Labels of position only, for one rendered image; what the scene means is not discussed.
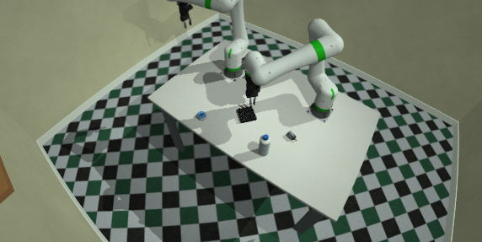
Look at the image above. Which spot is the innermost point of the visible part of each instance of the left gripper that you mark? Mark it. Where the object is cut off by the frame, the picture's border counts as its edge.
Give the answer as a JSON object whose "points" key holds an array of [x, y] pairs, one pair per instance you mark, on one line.
{"points": [[251, 89]]}

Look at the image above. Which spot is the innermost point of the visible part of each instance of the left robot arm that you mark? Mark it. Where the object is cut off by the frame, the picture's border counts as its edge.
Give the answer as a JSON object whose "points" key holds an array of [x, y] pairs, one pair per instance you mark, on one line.
{"points": [[328, 44]]}

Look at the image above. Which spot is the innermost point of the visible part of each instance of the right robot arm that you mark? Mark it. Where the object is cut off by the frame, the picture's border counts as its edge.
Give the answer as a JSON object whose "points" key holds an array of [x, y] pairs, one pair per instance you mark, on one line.
{"points": [[232, 52]]}

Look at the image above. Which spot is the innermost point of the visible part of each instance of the grey bottle with blue cap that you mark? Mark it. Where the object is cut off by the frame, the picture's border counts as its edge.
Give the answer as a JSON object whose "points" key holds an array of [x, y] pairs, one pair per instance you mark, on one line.
{"points": [[264, 145]]}

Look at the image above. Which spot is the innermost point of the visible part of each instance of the black knob panel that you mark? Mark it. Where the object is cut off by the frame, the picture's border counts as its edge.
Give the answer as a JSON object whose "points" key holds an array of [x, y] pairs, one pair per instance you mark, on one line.
{"points": [[246, 114]]}

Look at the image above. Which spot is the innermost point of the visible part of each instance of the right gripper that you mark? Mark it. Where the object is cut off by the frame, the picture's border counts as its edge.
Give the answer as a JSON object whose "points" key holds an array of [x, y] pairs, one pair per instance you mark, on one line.
{"points": [[184, 12]]}

